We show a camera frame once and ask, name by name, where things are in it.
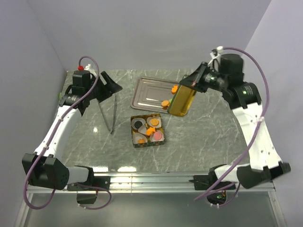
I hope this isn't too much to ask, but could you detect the black sandwich cookie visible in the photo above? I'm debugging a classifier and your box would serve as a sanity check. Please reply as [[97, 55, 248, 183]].
[[134, 121, 143, 129]]

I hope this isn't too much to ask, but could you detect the white paper cup back right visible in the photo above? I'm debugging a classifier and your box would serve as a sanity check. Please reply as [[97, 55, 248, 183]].
[[147, 116, 162, 128]]

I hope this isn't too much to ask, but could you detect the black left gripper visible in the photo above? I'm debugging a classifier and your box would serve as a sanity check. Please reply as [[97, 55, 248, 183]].
[[86, 71, 123, 103]]

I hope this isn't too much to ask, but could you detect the white paper cup back left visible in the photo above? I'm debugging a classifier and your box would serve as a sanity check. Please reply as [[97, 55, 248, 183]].
[[131, 118, 146, 130]]

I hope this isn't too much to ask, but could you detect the orange pineapple cookie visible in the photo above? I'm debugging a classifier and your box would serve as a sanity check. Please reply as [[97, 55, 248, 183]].
[[171, 85, 178, 94], [146, 127, 156, 136]]

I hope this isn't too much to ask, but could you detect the gold tin lid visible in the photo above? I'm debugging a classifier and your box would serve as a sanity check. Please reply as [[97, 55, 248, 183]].
[[167, 85, 196, 117]]

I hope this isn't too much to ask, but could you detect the orange cookie in tin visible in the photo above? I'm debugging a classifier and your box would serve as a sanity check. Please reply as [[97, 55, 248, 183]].
[[150, 118, 159, 127]]

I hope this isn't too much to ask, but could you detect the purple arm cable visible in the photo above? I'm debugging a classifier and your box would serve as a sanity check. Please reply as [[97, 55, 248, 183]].
[[194, 46, 270, 207], [22, 55, 112, 210]]

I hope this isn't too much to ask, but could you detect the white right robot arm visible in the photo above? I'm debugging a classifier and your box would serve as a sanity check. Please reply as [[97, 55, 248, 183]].
[[180, 53, 291, 189]]

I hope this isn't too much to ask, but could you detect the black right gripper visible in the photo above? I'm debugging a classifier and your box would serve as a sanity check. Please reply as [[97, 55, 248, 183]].
[[179, 61, 227, 93]]

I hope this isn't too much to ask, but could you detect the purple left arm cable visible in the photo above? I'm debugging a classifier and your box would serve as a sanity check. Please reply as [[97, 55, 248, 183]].
[[22, 55, 112, 210]]

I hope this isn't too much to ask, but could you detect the white paper cup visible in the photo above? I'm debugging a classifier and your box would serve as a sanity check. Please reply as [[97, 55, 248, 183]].
[[147, 116, 162, 128], [132, 132, 148, 144], [138, 125, 147, 135], [131, 118, 146, 130], [150, 131, 164, 142]]

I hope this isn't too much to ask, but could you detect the tan round sandwich cookie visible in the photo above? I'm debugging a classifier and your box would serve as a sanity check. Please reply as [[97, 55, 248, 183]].
[[161, 100, 170, 107]]

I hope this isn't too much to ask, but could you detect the white paper cup front right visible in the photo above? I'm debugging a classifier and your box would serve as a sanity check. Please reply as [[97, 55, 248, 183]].
[[150, 131, 164, 142]]

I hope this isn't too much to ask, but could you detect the orange pineapple cookie top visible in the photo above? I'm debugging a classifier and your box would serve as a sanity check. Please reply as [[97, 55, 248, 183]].
[[171, 85, 178, 94]]

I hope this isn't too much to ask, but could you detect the white paper cup middle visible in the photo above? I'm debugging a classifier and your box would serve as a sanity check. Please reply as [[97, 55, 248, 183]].
[[138, 125, 147, 135]]

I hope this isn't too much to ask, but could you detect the aluminium mounting rail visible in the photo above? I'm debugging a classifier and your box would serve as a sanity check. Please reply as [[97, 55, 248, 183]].
[[27, 172, 276, 193]]

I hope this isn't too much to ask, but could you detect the green christmas cookie tin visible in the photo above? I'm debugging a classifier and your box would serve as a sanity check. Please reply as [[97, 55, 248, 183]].
[[130, 113, 166, 148]]

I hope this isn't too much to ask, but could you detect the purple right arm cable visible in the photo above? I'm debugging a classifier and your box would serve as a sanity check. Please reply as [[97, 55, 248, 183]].
[[194, 46, 270, 207]]

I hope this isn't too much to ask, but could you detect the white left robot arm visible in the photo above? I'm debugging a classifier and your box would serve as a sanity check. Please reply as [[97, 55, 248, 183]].
[[22, 67, 122, 190]]

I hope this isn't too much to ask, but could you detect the pink sandwich cookie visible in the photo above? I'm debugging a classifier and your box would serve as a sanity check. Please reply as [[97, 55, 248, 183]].
[[153, 131, 162, 140]]

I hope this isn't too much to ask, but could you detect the white paper cup front left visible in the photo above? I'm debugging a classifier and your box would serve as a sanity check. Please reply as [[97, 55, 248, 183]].
[[132, 132, 148, 144]]

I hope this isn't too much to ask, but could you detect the silver metal tray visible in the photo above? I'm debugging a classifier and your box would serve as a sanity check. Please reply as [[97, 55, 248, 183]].
[[131, 77, 179, 114]]

